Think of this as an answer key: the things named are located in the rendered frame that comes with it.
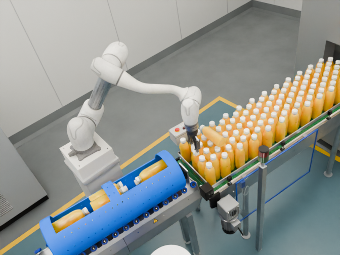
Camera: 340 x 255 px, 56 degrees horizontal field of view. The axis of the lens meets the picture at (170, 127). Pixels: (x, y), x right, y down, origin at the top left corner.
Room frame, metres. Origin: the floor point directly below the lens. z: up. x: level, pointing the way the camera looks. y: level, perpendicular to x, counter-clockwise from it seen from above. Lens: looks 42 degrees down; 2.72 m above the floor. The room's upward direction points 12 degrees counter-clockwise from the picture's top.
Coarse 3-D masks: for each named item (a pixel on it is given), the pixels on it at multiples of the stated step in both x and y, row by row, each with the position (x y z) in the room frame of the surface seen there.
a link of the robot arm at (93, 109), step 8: (112, 48) 1.79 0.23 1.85; (120, 48) 1.81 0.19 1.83; (120, 56) 1.75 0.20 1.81; (104, 80) 1.81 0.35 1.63; (96, 88) 1.85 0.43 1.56; (104, 88) 1.82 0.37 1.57; (96, 96) 1.85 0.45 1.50; (104, 96) 1.85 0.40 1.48; (88, 104) 1.91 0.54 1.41; (96, 104) 1.86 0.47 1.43; (80, 112) 1.90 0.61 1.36; (88, 112) 1.87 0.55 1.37; (96, 112) 1.87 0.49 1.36; (96, 120) 1.86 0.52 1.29
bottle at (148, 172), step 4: (160, 160) 1.46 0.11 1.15; (152, 164) 1.45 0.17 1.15; (156, 164) 1.43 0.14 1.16; (160, 164) 1.43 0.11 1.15; (164, 164) 1.43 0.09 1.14; (148, 168) 1.41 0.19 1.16; (152, 168) 1.41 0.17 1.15; (156, 168) 1.40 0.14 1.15; (160, 168) 1.41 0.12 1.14; (164, 168) 1.41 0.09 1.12; (144, 172) 1.39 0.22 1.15; (148, 172) 1.39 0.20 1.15; (152, 172) 1.39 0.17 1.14; (156, 172) 1.39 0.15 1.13; (140, 176) 1.38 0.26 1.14; (144, 176) 1.37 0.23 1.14; (148, 176) 1.37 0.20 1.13; (140, 180) 1.36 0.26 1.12; (144, 180) 1.36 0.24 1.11
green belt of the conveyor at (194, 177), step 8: (320, 120) 1.75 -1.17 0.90; (296, 136) 1.64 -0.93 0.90; (272, 152) 1.54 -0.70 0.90; (248, 160) 1.51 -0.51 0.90; (256, 160) 1.50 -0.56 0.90; (248, 168) 1.44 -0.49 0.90; (192, 176) 1.48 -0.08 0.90; (232, 176) 1.40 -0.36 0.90; (200, 184) 1.40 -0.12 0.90; (224, 184) 1.35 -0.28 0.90
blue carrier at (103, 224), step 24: (144, 168) 1.48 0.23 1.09; (168, 168) 1.33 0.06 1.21; (144, 192) 1.21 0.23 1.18; (168, 192) 1.24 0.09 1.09; (48, 216) 1.17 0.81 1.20; (96, 216) 1.10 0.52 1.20; (120, 216) 1.11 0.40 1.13; (48, 240) 1.00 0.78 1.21; (72, 240) 1.00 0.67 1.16; (96, 240) 1.03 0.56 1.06
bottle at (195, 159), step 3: (192, 156) 1.50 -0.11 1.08; (195, 156) 1.49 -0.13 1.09; (198, 156) 1.49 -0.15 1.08; (192, 159) 1.49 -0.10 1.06; (195, 159) 1.48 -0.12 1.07; (198, 159) 1.48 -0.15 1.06; (192, 162) 1.50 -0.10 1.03; (195, 162) 1.48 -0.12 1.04; (192, 165) 1.50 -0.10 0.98; (195, 165) 1.48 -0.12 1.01; (195, 168) 1.48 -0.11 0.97; (195, 174) 1.48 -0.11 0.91
